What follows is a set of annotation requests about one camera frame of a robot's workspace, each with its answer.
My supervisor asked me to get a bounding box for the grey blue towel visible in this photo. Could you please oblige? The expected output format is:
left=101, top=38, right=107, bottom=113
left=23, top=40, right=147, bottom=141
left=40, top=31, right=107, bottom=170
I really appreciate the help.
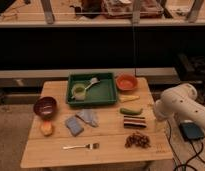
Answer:
left=76, top=109, right=98, bottom=127

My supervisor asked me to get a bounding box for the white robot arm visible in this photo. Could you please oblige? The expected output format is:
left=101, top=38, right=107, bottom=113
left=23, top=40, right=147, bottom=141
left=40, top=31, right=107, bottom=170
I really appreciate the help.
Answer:
left=153, top=83, right=205, bottom=130

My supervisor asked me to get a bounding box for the orange red bowl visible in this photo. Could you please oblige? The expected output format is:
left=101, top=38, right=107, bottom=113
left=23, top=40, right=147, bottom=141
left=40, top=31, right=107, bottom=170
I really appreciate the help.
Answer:
left=116, top=74, right=138, bottom=91

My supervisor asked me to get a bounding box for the dark maroon bowl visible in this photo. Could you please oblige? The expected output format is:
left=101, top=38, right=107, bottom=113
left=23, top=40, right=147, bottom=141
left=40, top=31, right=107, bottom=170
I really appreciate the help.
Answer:
left=33, top=96, right=57, bottom=120

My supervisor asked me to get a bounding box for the green plastic tray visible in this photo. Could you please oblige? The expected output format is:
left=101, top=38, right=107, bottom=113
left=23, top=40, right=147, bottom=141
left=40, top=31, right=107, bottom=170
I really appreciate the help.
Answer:
left=66, top=73, right=118, bottom=107

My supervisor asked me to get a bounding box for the light green cup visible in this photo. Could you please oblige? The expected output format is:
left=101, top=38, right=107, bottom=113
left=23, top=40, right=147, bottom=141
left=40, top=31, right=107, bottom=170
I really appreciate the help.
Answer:
left=71, top=83, right=86, bottom=100

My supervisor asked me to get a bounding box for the yellow corn toy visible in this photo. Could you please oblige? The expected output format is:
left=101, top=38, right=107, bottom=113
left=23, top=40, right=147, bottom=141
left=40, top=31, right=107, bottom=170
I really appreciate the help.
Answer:
left=119, top=95, right=140, bottom=103

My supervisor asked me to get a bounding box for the green cucumber toy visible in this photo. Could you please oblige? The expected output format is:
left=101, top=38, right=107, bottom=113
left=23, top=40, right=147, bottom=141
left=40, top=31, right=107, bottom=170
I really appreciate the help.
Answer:
left=119, top=108, right=143, bottom=116

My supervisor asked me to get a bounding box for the striped black red block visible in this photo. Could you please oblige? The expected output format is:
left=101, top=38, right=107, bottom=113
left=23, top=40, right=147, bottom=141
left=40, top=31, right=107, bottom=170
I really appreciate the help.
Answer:
left=123, top=116, right=147, bottom=128

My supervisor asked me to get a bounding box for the blue sponge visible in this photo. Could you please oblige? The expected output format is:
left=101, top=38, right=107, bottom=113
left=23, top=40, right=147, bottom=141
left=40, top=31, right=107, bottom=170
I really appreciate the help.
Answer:
left=65, top=116, right=84, bottom=136

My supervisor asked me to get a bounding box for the wooden table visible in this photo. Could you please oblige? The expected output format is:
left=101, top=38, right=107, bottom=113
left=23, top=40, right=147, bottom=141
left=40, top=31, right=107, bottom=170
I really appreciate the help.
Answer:
left=21, top=77, right=173, bottom=168

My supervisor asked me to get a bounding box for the silver fork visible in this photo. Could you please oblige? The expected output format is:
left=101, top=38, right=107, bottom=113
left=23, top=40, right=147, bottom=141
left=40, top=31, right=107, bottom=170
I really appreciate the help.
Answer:
left=63, top=143, right=100, bottom=150

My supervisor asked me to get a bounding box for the brown grape cluster toy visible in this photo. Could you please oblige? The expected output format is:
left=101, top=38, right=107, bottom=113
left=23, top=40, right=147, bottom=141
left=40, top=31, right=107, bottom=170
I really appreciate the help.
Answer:
left=125, top=132, right=150, bottom=148

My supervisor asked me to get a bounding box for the orange toy fruit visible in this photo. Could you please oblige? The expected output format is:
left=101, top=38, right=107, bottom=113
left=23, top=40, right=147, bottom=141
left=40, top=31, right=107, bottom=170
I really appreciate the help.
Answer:
left=40, top=121, right=53, bottom=136

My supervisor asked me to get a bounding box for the blue black box on floor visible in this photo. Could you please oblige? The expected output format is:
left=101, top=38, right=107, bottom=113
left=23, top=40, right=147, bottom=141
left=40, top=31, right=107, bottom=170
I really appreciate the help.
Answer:
left=179, top=122, right=205, bottom=141

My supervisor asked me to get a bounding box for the wooden shelf bench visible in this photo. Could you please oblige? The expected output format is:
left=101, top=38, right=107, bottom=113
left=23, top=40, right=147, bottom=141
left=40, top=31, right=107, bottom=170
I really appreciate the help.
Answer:
left=0, top=0, right=205, bottom=27

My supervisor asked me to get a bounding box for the black cable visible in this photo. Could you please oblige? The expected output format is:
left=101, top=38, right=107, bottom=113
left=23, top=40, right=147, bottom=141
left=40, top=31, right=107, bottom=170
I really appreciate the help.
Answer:
left=165, top=119, right=205, bottom=171

